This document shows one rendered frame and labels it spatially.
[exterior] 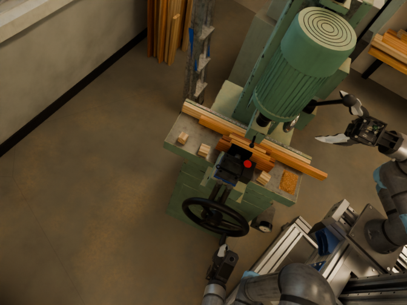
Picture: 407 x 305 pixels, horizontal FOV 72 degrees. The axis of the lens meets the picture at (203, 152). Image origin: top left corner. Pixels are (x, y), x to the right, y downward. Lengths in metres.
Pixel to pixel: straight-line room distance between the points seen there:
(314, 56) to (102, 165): 1.66
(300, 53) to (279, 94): 0.15
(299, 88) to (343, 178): 1.88
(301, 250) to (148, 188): 1.09
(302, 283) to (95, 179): 1.64
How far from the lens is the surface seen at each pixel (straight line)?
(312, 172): 1.30
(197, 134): 1.22
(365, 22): 1.16
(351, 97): 0.84
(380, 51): 3.04
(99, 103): 2.41
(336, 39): 0.84
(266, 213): 1.48
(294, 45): 0.82
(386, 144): 0.93
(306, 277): 0.72
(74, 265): 1.95
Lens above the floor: 1.91
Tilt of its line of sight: 59 degrees down
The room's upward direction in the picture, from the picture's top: 25 degrees clockwise
